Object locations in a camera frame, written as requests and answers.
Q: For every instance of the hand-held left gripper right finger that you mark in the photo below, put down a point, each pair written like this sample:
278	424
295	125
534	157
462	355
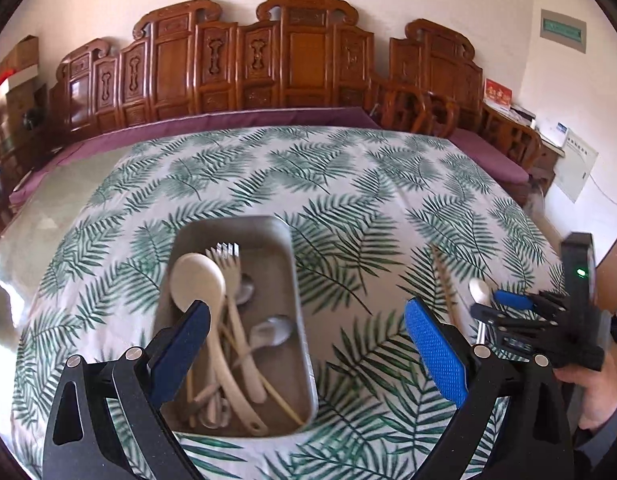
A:
436	355

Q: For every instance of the carved wooden armchair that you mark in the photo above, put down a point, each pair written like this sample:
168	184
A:
438	60

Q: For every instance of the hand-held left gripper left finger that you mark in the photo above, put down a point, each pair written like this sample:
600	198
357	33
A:
181	345

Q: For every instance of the cardboard box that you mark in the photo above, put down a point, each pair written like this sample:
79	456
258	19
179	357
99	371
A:
21	57

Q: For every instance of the white flat box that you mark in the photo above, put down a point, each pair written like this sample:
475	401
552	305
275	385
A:
522	115

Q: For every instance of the leaf print tablecloth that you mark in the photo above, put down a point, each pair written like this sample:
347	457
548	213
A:
338	185

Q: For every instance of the long purple cushion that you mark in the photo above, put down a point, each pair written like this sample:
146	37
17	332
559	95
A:
213	122

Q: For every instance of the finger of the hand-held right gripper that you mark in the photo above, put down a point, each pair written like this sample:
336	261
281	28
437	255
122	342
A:
493	316
513	300

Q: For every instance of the round-back wooden chair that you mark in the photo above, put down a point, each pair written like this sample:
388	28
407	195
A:
408	107

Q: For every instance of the white blue box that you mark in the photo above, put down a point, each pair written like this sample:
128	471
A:
553	132

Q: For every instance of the grey electrical panel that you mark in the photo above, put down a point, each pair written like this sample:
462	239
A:
576	167

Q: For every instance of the large cream spoon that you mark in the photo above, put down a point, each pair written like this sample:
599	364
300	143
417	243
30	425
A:
196	280

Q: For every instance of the metal fork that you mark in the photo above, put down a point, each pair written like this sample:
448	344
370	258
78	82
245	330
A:
214	259

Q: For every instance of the grey metal tray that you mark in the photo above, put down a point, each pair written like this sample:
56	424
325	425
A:
268	245

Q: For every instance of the cream plastic fork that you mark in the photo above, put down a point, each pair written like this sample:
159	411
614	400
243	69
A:
238	320

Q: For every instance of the dark wooden cabinet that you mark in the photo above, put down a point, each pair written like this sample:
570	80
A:
13	130

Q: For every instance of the green wall plaque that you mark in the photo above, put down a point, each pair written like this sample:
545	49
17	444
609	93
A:
563	30

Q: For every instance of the person's right hand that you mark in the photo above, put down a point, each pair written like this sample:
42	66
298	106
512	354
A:
588	390

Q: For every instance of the short purple cushion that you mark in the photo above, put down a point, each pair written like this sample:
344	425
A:
488	157

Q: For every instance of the small cream spoon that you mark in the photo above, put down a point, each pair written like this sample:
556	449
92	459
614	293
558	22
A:
478	291

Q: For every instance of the carved wooden sofa bench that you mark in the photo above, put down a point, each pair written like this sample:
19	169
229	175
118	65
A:
298	55

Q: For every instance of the red desk calendar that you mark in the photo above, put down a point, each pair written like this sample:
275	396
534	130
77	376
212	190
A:
497	95

